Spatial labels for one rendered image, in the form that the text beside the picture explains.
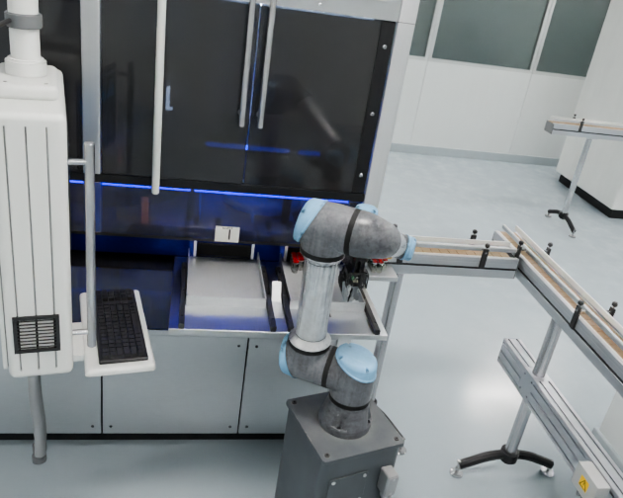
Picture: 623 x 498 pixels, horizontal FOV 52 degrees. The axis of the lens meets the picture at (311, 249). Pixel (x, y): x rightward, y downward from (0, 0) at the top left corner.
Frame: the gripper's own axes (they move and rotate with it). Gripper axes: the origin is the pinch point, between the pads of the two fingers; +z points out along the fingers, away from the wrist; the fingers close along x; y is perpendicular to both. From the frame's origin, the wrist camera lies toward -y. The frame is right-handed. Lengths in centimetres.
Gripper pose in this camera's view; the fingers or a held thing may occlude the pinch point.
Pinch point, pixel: (347, 299)
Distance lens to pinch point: 218.0
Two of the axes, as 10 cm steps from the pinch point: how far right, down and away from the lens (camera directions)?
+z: -1.4, 8.9, 4.3
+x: 9.8, 0.6, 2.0
